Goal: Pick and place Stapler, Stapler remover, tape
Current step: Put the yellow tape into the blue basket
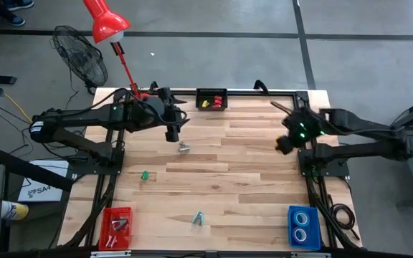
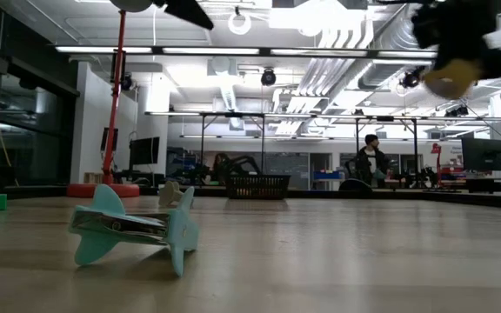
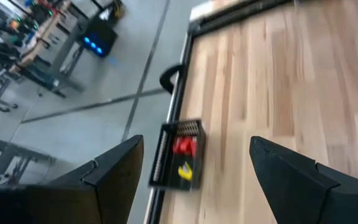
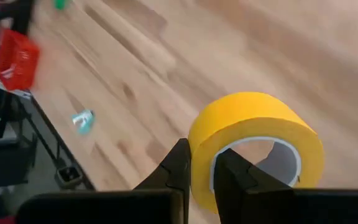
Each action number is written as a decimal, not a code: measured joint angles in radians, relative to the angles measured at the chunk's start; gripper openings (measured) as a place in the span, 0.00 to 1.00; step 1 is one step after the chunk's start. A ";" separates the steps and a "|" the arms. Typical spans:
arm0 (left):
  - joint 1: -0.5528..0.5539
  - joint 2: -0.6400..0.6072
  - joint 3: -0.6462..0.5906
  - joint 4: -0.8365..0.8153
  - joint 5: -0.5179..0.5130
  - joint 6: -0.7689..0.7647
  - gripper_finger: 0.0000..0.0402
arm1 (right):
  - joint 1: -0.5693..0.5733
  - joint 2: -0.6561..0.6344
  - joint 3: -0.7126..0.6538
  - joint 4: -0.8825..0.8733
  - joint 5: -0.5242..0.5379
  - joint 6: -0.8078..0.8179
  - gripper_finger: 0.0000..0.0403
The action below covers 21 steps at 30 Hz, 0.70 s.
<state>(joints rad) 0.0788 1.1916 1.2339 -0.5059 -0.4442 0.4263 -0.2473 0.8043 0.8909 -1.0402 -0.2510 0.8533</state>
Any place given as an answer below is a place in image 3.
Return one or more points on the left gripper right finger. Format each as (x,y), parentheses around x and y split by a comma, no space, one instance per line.
(306,193)

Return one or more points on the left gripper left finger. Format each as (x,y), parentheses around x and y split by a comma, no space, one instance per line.
(73,199)

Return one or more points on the black plastic basket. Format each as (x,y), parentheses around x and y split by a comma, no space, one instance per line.
(166,174)

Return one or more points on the wooden workbench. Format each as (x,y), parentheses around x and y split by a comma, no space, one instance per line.
(42,37)

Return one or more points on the black computer blue lights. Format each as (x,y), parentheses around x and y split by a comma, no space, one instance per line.
(99,34)

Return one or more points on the grey metal table frame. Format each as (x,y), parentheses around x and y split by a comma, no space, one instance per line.
(8,152)

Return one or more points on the black aluminium table frame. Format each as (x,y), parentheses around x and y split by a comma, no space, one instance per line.
(216,18)

